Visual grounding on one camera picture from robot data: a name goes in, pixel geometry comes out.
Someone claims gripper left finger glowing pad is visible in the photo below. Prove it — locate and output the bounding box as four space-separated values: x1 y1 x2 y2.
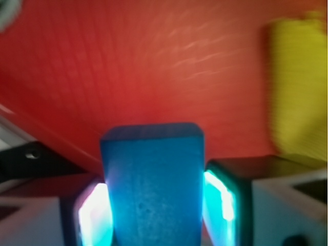
0 173 113 246

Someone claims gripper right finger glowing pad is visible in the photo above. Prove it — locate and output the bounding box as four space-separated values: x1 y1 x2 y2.
202 155 328 246

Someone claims blue rectangular block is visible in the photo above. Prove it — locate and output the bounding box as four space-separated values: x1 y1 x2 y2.
100 122 204 245

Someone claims red plastic tray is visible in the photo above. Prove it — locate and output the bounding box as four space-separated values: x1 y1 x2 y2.
1 1 327 172

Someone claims yellow terry cloth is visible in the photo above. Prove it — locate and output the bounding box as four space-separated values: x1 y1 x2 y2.
268 11 327 160

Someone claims light teal folded cloth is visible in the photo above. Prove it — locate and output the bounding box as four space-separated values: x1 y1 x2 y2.
1 0 23 33

